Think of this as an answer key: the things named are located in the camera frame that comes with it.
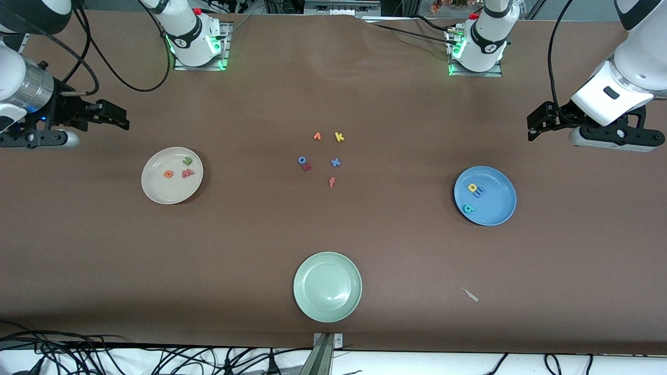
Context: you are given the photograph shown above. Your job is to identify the grey power strip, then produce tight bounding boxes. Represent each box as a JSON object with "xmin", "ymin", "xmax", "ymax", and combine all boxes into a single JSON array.
[{"xmin": 304, "ymin": 0, "xmax": 381, "ymax": 15}]

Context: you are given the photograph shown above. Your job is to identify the brown table cover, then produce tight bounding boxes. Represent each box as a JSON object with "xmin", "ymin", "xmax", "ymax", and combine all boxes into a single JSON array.
[{"xmin": 0, "ymin": 10, "xmax": 667, "ymax": 355}]

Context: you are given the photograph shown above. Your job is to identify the black cable bundle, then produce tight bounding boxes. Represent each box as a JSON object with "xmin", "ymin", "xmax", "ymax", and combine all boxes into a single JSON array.
[{"xmin": 0, "ymin": 320, "xmax": 313, "ymax": 375}]

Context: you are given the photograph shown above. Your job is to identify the beige plate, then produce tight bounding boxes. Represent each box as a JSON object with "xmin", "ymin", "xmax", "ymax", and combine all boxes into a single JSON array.
[{"xmin": 141, "ymin": 146, "xmax": 204, "ymax": 205}]

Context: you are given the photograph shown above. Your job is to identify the blue plate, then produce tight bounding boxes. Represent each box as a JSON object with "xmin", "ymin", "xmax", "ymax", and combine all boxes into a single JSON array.
[{"xmin": 453, "ymin": 166, "xmax": 517, "ymax": 227}]

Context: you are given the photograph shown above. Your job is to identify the green plate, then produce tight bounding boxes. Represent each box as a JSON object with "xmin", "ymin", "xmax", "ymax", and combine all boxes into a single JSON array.
[{"xmin": 293, "ymin": 252, "xmax": 363, "ymax": 323}]

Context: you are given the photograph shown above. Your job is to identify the metal mount post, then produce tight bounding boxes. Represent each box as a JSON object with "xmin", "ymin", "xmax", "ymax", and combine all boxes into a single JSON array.
[{"xmin": 300, "ymin": 332, "xmax": 343, "ymax": 375}]

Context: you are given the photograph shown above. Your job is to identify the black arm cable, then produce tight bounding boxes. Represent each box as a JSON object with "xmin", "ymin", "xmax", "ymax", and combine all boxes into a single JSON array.
[
  {"xmin": 547, "ymin": 0, "xmax": 575, "ymax": 118},
  {"xmin": 57, "ymin": 0, "xmax": 172, "ymax": 97}
]

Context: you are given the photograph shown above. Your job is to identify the black base cable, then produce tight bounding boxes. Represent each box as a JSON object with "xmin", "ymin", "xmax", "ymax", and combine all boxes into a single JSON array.
[{"xmin": 373, "ymin": 15, "xmax": 459, "ymax": 45}]

